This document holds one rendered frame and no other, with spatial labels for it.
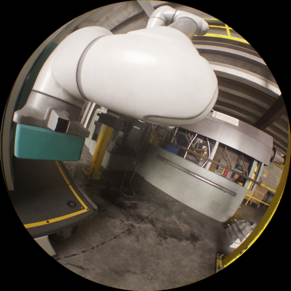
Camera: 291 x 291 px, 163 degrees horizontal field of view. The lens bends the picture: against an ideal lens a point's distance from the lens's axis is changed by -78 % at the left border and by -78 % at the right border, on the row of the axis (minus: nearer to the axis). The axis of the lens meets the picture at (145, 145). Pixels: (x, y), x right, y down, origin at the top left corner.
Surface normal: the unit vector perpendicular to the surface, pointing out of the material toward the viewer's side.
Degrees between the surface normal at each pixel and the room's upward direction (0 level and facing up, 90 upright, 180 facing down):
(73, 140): 90
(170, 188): 90
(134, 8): 171
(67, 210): 0
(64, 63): 110
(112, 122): 90
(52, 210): 0
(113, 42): 91
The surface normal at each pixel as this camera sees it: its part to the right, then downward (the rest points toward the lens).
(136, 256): 0.40, -0.92
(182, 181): -0.52, -0.17
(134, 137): -0.23, -0.04
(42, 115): 0.72, -0.54
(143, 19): -0.47, 0.88
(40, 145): 0.83, 0.38
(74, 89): -0.05, 0.92
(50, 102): 0.70, 0.25
